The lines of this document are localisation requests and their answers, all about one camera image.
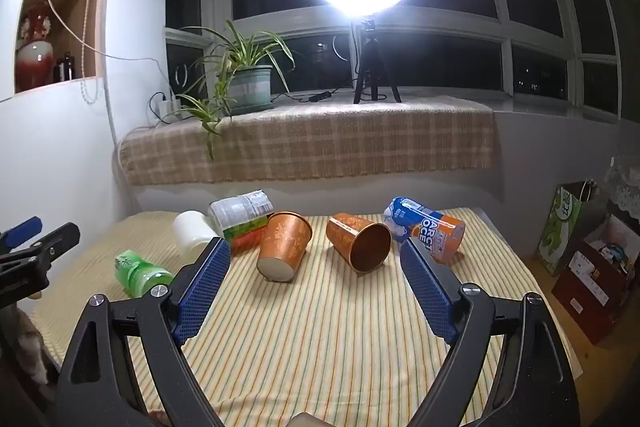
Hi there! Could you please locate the black tripod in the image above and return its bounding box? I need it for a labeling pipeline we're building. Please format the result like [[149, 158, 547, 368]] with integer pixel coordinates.
[[352, 19, 403, 106]]

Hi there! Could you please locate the plaid beige blanket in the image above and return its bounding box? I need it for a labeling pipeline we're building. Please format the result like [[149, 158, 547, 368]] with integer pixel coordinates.
[[117, 99, 499, 186]]

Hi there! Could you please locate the green plastic bottle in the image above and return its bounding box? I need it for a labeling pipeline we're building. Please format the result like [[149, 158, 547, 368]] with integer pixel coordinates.
[[114, 249, 175, 299]]

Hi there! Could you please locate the red cardboard box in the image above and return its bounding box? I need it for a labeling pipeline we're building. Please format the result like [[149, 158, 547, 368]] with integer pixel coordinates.
[[551, 214, 640, 346]]

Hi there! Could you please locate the person's left forearm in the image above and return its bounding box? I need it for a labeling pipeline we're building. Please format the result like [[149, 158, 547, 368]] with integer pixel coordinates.
[[14, 307, 52, 385]]

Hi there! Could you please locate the blue and orange bottle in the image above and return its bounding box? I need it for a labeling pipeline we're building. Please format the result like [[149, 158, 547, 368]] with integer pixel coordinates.
[[383, 196, 466, 266]]

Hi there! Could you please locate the beaded cord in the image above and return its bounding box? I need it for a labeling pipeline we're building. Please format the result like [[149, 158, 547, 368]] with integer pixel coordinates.
[[76, 0, 117, 104]]

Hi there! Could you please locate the clear bottle with red-green label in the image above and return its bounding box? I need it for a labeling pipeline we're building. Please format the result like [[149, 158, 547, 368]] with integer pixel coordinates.
[[207, 189, 275, 254]]

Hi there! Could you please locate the wooden wall shelf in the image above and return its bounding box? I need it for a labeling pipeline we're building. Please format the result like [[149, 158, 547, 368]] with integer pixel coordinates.
[[11, 0, 122, 96]]

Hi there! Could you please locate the white plastic cup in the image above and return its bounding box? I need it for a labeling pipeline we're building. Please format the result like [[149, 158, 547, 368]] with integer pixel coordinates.
[[173, 210, 221, 266]]

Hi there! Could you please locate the white thin cable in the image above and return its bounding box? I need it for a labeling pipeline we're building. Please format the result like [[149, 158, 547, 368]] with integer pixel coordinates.
[[40, 0, 173, 108]]

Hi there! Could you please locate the dark small bottle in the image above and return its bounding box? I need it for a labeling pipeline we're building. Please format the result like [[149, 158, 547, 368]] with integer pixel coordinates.
[[53, 52, 76, 84]]

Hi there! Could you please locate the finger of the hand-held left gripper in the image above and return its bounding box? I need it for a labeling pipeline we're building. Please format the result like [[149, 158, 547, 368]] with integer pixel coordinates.
[[0, 222, 81, 308], [0, 216, 44, 256]]

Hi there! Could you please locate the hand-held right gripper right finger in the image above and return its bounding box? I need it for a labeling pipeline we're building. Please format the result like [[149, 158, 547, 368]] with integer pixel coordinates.
[[399, 237, 583, 427]]

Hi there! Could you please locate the striped tablecloth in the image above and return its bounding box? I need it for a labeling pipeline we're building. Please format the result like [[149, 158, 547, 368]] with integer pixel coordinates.
[[30, 207, 584, 427]]

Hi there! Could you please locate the red and white vase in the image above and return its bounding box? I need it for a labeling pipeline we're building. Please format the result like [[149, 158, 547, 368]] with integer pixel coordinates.
[[14, 2, 55, 93]]

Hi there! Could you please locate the green paper bag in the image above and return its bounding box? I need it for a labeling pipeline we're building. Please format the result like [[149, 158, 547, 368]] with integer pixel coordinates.
[[536, 180, 599, 277]]

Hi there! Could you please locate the potted spider plant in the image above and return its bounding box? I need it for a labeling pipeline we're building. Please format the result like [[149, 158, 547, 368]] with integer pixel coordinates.
[[172, 19, 296, 160]]

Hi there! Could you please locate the white power strip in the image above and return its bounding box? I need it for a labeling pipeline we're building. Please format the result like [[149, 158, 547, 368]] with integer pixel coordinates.
[[149, 92, 184, 126]]

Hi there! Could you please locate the orange paper cup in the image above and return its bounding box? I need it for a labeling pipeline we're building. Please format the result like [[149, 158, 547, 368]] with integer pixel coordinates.
[[326, 213, 393, 276], [256, 211, 314, 283]]

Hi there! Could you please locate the black cable with switch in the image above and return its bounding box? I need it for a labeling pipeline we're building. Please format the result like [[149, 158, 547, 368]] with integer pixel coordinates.
[[272, 90, 352, 106]]

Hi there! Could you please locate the white window frame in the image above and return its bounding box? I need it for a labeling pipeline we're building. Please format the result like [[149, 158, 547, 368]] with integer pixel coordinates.
[[165, 0, 627, 124]]

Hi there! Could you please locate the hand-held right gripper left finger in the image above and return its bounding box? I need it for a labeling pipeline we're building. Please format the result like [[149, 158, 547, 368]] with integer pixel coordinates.
[[57, 237, 232, 427]]

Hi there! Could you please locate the white lace cloth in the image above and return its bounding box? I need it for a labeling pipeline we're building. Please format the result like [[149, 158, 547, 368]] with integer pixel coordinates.
[[602, 161, 640, 214]]

